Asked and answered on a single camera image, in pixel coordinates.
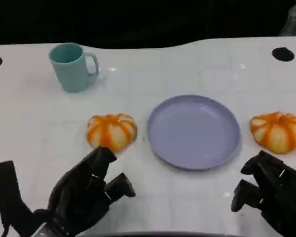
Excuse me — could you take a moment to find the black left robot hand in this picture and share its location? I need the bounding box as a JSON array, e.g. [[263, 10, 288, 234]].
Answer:
[[47, 146, 136, 236]]

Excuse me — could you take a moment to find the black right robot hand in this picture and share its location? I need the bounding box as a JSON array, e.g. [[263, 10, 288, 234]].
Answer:
[[231, 150, 296, 237]]

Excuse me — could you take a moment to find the orange and white bread roll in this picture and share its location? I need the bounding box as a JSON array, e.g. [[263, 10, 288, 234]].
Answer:
[[85, 113, 138, 153], [249, 111, 296, 155]]

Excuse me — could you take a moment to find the lilac plate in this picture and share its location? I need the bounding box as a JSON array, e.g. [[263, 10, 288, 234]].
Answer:
[[146, 94, 242, 171]]

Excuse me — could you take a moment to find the pale green mug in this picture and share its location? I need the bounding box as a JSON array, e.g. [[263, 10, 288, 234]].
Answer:
[[48, 42, 100, 93]]

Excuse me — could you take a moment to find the black backdrop curtain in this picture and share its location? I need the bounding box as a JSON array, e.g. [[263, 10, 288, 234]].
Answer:
[[0, 0, 296, 49]]

